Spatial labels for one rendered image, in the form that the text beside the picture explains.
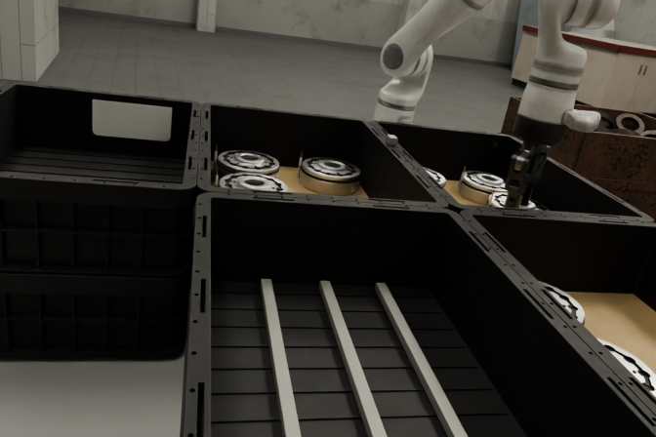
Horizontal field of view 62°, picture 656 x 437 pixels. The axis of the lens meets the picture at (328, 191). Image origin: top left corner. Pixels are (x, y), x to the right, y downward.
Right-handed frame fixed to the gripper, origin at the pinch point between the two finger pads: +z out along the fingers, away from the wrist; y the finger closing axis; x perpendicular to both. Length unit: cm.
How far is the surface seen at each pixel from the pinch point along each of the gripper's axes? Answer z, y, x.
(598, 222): -5.6, 14.2, 13.1
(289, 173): 4.2, 12.8, -36.3
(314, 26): 55, -770, -590
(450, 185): 4.3, -9.8, -14.7
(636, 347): 4.4, 22.2, 21.5
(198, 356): -6, 67, -2
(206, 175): -6, 45, -25
